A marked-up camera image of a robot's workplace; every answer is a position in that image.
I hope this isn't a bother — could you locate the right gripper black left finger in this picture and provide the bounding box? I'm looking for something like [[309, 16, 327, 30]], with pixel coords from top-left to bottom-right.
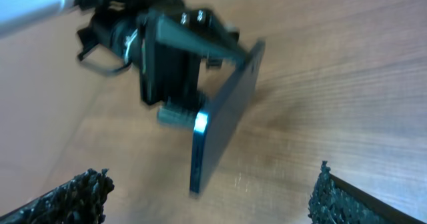
[[1, 169, 115, 224]]

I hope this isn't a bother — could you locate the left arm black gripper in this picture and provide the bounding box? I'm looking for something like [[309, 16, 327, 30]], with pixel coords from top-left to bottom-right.
[[128, 7, 246, 129]]

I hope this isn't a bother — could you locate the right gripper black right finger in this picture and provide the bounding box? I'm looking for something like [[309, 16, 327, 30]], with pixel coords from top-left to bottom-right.
[[308, 161, 425, 224]]

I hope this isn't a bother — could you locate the blue Samsung Galaxy smartphone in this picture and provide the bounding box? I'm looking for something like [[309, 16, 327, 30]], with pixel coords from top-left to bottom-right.
[[189, 40, 266, 195]]

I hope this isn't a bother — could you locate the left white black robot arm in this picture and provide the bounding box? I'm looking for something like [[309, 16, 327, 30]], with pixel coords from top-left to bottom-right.
[[1, 0, 257, 132]]

